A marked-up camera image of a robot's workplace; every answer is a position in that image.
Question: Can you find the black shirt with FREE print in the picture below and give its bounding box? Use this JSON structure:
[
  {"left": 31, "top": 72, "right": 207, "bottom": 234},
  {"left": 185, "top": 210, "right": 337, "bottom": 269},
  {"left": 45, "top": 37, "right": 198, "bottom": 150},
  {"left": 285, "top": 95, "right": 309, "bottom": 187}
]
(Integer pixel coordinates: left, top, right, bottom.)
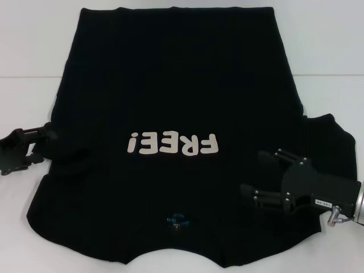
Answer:
[{"left": 26, "top": 6, "right": 358, "bottom": 258}]

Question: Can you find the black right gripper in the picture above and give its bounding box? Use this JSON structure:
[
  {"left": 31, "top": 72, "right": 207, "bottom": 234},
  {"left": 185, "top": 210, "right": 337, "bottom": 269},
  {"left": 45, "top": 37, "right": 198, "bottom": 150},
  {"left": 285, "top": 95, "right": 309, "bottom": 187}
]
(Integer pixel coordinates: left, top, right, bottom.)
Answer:
[{"left": 239, "top": 148, "right": 362, "bottom": 214}]

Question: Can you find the silver plug on right gripper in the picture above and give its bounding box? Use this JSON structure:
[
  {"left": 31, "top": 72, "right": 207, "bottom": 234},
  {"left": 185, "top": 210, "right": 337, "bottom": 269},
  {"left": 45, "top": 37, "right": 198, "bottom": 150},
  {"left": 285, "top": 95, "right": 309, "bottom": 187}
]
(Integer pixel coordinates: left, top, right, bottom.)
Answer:
[{"left": 326, "top": 206, "right": 345, "bottom": 228}]

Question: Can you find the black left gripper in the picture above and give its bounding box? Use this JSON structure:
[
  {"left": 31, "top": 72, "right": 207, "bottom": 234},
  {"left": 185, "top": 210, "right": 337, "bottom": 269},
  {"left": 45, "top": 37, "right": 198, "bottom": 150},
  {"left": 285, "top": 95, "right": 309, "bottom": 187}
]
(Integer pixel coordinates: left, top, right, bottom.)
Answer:
[{"left": 0, "top": 124, "right": 52, "bottom": 176}]

